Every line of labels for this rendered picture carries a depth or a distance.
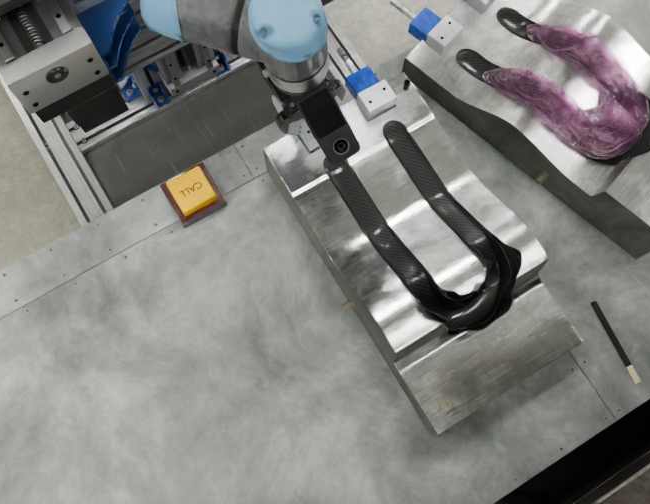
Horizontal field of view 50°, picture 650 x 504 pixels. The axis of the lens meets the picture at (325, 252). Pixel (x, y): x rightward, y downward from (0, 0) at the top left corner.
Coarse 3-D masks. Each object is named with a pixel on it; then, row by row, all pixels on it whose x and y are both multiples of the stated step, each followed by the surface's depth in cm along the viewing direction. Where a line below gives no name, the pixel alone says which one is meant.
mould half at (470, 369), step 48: (288, 144) 107; (384, 144) 107; (432, 144) 108; (288, 192) 106; (336, 192) 105; (384, 192) 106; (480, 192) 105; (336, 240) 104; (432, 240) 101; (528, 240) 99; (384, 288) 98; (528, 288) 104; (384, 336) 96; (432, 336) 100; (480, 336) 103; (528, 336) 103; (576, 336) 103; (432, 384) 101; (480, 384) 101; (432, 432) 102
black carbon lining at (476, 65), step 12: (504, 12) 118; (516, 12) 118; (504, 24) 117; (516, 24) 118; (528, 24) 117; (468, 60) 116; (480, 60) 115; (468, 72) 114; (480, 72) 115; (648, 132) 111; (636, 144) 110; (648, 144) 110; (624, 156) 110
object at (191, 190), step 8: (184, 176) 111; (192, 176) 111; (200, 176) 111; (168, 184) 110; (176, 184) 110; (184, 184) 110; (192, 184) 110; (200, 184) 111; (208, 184) 111; (176, 192) 110; (184, 192) 110; (192, 192) 110; (200, 192) 110; (208, 192) 110; (176, 200) 110; (184, 200) 110; (192, 200) 110; (200, 200) 110; (208, 200) 110; (184, 208) 109; (192, 208) 110; (200, 208) 111
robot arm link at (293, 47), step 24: (264, 0) 67; (288, 0) 67; (312, 0) 67; (240, 24) 69; (264, 24) 67; (288, 24) 67; (312, 24) 67; (240, 48) 71; (264, 48) 69; (288, 48) 67; (312, 48) 69; (288, 72) 74; (312, 72) 76
